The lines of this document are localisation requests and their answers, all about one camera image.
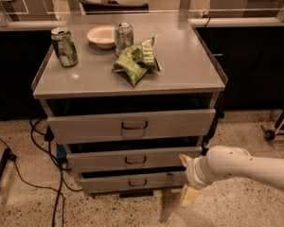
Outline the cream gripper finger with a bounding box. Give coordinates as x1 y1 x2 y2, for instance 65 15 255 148
180 184 200 208
179 154 193 167

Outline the green chip bag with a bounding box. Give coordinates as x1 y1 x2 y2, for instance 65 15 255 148
112 36 161 86

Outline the black floor cable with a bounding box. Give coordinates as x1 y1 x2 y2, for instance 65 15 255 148
0 116 83 227

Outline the grey drawer cabinet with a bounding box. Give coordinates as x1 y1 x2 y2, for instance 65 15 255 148
30 12 229 199

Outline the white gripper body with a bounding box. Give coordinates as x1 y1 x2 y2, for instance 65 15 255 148
186 157 212 189

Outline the white bowl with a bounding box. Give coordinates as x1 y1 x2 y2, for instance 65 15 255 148
87 26 115 49

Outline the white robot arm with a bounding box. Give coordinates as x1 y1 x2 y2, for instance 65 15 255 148
179 146 284 207

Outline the grey bottom drawer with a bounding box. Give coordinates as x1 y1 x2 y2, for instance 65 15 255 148
80 170 186 195

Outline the grey drawer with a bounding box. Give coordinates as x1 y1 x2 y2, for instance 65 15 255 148
47 109 216 144
80 170 186 195
67 147 202 173

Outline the silver green soda can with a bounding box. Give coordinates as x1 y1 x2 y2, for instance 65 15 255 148
115 22 133 56

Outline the green soda can left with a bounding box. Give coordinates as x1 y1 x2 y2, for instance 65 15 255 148
51 26 79 67

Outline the black wheeled cart frame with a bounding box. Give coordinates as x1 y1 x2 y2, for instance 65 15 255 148
261 109 284 141

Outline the grey top drawer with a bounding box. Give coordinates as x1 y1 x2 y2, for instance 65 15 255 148
47 109 216 144

